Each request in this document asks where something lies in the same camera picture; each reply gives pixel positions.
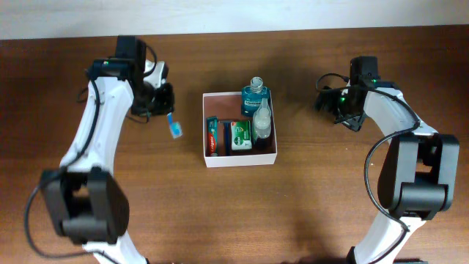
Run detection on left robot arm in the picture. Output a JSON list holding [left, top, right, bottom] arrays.
[[34, 35, 174, 263]]

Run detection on green toothpaste box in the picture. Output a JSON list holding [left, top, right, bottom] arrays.
[[207, 116, 218, 156]]

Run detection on green white soap packet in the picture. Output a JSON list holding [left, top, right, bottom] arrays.
[[230, 120, 252, 151]]

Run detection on blue white toothbrush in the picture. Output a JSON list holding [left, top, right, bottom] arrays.
[[167, 112, 182, 139]]

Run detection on clear pump soap bottle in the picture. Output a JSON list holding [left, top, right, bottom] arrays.
[[252, 98, 271, 150]]

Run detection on black cable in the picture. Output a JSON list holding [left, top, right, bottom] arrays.
[[315, 73, 421, 264], [23, 43, 158, 264]]

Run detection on right black cable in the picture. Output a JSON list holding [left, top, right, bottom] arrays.
[[315, 73, 421, 264]]

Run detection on white cardboard box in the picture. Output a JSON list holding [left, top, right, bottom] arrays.
[[202, 92, 278, 168]]

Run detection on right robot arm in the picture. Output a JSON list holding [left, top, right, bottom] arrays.
[[314, 56, 459, 263]]

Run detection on left black cable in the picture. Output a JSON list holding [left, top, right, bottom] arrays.
[[23, 43, 158, 264]]

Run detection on blue mouthwash bottle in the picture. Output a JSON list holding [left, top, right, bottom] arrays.
[[241, 76, 271, 117]]

